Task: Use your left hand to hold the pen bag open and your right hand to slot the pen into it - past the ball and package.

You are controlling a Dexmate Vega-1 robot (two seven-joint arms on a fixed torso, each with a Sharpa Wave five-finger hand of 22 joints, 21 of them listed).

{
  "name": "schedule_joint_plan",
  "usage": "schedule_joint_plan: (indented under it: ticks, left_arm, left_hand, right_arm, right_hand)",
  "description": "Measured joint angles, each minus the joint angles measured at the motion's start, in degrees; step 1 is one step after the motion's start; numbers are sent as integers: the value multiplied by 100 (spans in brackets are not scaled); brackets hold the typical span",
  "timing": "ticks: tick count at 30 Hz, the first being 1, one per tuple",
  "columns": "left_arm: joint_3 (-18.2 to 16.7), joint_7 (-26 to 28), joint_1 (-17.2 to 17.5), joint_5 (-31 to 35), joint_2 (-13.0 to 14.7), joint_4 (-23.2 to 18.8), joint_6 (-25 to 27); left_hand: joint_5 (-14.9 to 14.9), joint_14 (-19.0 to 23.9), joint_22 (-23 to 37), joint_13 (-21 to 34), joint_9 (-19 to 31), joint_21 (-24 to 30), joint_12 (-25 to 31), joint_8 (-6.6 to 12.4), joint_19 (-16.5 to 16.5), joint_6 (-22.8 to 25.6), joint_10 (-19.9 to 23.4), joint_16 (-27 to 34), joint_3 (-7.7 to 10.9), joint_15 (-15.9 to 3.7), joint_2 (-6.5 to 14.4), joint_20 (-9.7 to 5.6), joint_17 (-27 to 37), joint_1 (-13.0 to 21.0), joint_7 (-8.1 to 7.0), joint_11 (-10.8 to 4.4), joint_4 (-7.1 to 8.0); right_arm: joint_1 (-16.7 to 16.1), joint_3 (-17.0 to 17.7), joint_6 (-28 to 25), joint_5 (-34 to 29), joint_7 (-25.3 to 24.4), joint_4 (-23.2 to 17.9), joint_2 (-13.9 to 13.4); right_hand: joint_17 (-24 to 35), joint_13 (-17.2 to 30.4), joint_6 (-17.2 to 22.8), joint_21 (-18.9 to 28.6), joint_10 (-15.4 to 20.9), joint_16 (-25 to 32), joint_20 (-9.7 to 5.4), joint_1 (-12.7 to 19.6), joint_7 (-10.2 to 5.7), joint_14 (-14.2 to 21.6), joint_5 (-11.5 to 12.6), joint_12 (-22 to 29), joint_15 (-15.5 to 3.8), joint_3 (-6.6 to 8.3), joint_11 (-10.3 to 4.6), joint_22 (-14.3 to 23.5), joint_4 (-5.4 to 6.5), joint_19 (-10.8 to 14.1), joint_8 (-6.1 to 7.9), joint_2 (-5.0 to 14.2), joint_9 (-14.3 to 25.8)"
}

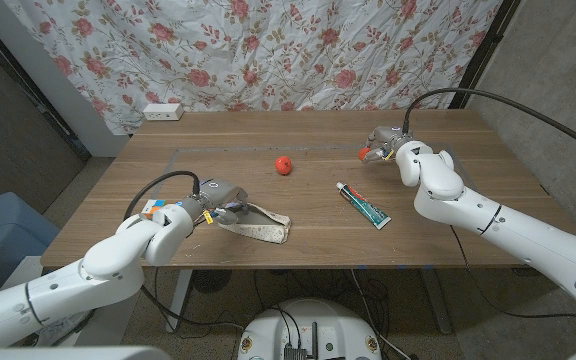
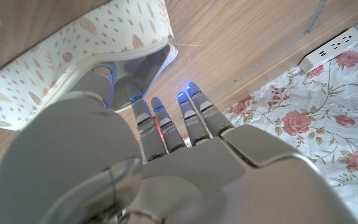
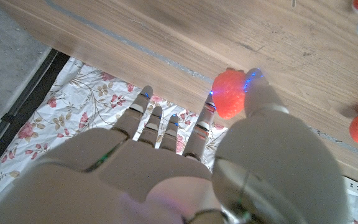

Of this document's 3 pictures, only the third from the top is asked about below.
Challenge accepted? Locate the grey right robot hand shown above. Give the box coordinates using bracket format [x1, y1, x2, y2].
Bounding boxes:
[0, 67, 351, 224]

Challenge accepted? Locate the red toy strawberry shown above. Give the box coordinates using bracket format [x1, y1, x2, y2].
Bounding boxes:
[211, 67, 247, 120]

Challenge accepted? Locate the floral curtain backdrop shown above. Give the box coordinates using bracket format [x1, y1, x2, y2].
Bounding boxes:
[0, 57, 358, 224]

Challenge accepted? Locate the white power strip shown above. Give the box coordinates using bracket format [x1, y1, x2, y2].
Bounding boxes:
[342, 176, 358, 199]

